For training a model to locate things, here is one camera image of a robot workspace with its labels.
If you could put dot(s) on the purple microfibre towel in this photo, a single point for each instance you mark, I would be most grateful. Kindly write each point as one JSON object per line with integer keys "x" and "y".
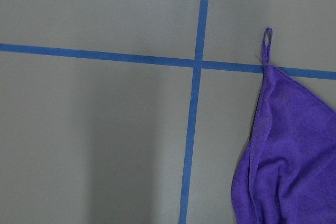
{"x": 286, "y": 173}

